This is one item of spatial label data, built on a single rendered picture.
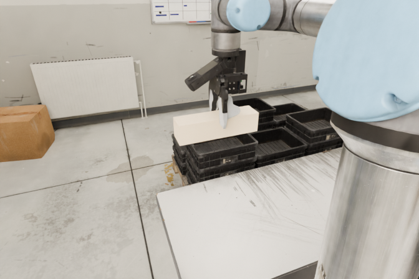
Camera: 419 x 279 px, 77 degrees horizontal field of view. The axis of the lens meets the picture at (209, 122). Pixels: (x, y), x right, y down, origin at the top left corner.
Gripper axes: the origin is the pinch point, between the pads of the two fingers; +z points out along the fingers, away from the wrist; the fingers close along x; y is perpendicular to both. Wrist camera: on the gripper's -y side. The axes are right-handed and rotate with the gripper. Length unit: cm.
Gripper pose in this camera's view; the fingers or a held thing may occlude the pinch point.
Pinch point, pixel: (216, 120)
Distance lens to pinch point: 75.6
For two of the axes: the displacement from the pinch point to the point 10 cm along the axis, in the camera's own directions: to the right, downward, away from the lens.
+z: 0.0, 9.0, 4.4
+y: 9.3, -1.6, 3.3
